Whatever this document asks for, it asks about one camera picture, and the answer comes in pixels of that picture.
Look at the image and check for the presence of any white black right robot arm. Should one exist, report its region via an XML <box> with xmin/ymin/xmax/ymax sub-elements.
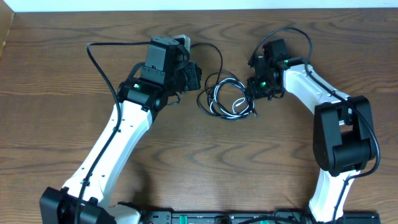
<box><xmin>248</xmin><ymin>39</ymin><xmax>381</xmax><ymax>223</ymax></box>

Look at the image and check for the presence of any white usb cable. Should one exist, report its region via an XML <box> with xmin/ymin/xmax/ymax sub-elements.
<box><xmin>210</xmin><ymin>79</ymin><xmax>252</xmax><ymax>119</ymax></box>

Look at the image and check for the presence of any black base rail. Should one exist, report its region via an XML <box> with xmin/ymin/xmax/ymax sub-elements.
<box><xmin>138</xmin><ymin>209</ymin><xmax>381</xmax><ymax>224</ymax></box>

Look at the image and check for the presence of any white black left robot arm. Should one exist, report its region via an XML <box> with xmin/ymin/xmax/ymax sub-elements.
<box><xmin>39</xmin><ymin>35</ymin><xmax>201</xmax><ymax>223</ymax></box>

